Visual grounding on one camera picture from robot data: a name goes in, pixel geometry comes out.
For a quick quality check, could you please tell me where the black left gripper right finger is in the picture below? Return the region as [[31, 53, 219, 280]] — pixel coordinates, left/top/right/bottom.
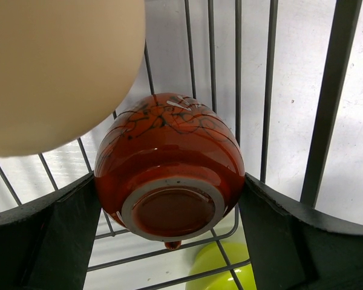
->
[[238, 174, 363, 289]]

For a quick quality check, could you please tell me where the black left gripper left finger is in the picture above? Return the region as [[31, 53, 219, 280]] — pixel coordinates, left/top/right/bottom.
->
[[0, 173, 100, 289]]

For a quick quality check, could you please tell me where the lime green bowl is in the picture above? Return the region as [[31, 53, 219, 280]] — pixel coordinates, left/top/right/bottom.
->
[[184, 241, 257, 290]]

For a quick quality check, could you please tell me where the orange mug dark inside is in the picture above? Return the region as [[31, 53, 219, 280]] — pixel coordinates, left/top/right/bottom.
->
[[94, 93, 245, 250]]

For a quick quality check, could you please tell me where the yellow plastic plate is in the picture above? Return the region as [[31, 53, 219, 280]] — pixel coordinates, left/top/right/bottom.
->
[[0, 1, 146, 157]]

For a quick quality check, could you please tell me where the black wire dish rack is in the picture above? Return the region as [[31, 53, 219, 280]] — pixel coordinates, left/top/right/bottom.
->
[[0, 1, 363, 289]]

